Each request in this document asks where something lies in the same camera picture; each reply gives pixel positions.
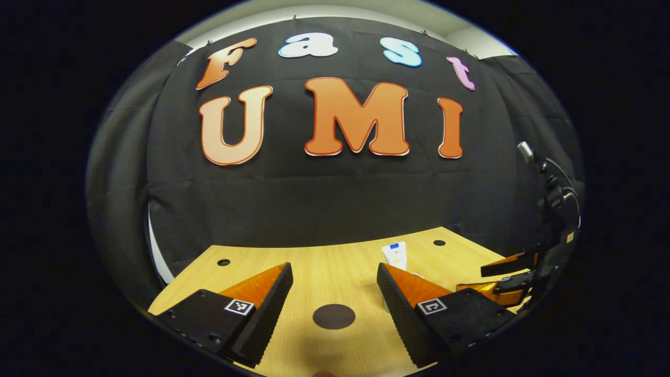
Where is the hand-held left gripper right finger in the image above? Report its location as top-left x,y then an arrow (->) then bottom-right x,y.
376,262 -> 517,369

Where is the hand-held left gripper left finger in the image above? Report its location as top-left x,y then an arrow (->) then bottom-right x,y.
156,262 -> 294,368

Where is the white toothpaste tube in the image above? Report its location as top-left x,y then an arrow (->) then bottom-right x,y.
381,241 -> 408,272

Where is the dark brown round coaster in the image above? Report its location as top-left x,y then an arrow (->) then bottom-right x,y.
312,304 -> 356,330

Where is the wooden desktop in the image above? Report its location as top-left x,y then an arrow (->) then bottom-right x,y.
148,226 -> 529,377

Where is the black backdrop cloth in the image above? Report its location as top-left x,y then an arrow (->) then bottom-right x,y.
86,16 -> 586,309

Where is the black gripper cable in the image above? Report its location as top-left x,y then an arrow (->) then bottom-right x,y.
545,157 -> 583,231

